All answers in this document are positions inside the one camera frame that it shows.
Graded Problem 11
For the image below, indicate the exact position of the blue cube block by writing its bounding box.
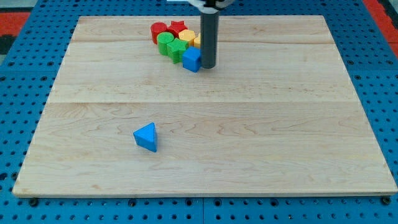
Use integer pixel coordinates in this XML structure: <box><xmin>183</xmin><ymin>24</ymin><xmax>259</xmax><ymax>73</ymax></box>
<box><xmin>182</xmin><ymin>47</ymin><xmax>201</xmax><ymax>72</ymax></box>

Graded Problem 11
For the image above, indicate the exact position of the blue triangle block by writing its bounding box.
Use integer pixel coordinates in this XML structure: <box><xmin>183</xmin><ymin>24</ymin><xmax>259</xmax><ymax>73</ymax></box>
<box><xmin>132</xmin><ymin>123</ymin><xmax>157</xmax><ymax>152</ymax></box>

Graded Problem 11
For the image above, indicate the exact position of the green star block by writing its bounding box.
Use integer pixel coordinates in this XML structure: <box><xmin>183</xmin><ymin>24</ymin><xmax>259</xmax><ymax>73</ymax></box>
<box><xmin>167</xmin><ymin>39</ymin><xmax>189</xmax><ymax>63</ymax></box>

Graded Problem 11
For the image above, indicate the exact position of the yellow block behind rod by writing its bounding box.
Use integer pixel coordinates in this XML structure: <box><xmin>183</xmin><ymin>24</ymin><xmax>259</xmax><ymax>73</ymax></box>
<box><xmin>193</xmin><ymin>33</ymin><xmax>201</xmax><ymax>49</ymax></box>

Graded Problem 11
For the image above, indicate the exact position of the yellow hexagon block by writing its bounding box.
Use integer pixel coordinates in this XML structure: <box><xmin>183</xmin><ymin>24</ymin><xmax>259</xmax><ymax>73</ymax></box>
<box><xmin>178</xmin><ymin>29</ymin><xmax>197</xmax><ymax>46</ymax></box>

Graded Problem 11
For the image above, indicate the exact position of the light wooden board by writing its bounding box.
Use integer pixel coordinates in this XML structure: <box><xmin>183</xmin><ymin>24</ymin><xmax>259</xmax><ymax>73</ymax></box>
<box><xmin>12</xmin><ymin>16</ymin><xmax>397</xmax><ymax>198</ymax></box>

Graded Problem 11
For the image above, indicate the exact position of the green cylinder block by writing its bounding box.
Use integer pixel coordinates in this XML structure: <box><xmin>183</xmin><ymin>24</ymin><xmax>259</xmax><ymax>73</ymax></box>
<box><xmin>157</xmin><ymin>32</ymin><xmax>175</xmax><ymax>55</ymax></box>

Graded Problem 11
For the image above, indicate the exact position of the red star block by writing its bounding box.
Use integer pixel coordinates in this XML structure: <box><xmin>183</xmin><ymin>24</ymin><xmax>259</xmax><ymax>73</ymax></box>
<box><xmin>167</xmin><ymin>21</ymin><xmax>188</xmax><ymax>38</ymax></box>

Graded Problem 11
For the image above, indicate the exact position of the red cylinder block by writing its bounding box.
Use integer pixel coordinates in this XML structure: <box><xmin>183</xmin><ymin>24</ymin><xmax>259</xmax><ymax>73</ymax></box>
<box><xmin>150</xmin><ymin>22</ymin><xmax>167</xmax><ymax>45</ymax></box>

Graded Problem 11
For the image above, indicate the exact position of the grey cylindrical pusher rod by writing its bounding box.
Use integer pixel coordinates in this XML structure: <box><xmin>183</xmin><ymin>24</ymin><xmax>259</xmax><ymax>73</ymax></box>
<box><xmin>200</xmin><ymin>11</ymin><xmax>219</xmax><ymax>69</ymax></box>

